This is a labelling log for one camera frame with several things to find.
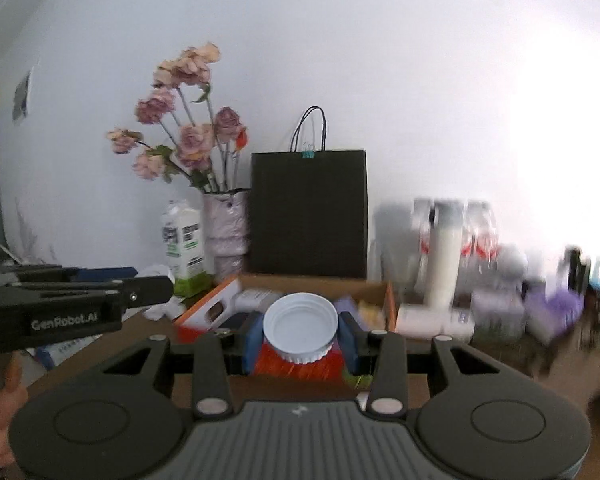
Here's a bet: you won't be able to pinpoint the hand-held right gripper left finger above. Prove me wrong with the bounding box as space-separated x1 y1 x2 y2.
102 310 266 418

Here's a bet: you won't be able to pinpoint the orange cardboard box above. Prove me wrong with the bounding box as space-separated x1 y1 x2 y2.
172 274 396 391

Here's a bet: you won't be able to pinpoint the dried pink flower bouquet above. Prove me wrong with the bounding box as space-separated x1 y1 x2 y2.
106 42 248 195

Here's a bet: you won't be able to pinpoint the white tissue pack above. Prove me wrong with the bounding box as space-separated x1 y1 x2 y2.
230 289 286 317

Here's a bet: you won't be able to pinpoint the white plastic lid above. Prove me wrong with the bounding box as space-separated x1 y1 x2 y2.
262 292 340 365

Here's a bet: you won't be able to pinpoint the clear plastic bottles red labels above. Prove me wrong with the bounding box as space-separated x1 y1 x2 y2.
375 199 501 306

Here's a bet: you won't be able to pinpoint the pale purple packet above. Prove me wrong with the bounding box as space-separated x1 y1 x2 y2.
525 285 583 342

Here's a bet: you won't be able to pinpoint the brown wooden desktop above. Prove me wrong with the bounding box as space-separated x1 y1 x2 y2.
25 270 600 413

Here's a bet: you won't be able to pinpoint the dark green paper bag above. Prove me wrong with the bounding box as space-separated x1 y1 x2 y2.
250 106 368 281

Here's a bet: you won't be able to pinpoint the crumpled white tissue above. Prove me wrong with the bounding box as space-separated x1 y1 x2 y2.
139 263 187 322

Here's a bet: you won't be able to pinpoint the white thermos bottle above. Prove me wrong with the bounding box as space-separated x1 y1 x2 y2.
420 200 468 311

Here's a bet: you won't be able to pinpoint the textured grey vase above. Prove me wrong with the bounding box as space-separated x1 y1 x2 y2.
201 190 252 282

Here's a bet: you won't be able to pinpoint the white power bank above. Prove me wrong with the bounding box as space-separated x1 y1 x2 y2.
397 304 476 339

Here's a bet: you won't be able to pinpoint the blue white packets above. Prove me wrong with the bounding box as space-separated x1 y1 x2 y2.
32 332 103 372

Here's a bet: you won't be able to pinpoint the white green milk carton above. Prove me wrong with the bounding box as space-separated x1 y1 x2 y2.
161 201 207 297

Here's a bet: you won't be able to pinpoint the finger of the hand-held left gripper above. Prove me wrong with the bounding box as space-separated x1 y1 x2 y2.
10 275 175 307
0 265 140 285

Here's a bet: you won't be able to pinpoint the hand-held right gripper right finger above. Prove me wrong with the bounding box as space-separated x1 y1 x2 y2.
337 310 501 416

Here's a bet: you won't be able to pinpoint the person's left hand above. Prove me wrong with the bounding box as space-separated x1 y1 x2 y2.
0 350 32 469

